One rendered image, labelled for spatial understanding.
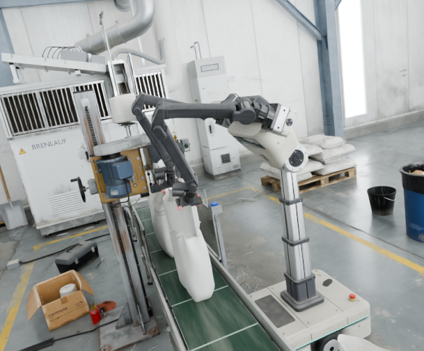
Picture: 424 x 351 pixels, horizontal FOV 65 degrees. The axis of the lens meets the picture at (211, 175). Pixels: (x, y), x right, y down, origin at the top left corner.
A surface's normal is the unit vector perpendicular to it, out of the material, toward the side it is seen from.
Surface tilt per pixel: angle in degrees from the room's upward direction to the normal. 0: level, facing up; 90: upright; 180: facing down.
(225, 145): 90
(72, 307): 90
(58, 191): 90
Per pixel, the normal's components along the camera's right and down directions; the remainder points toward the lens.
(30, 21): 0.34, 0.18
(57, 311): 0.56, 0.11
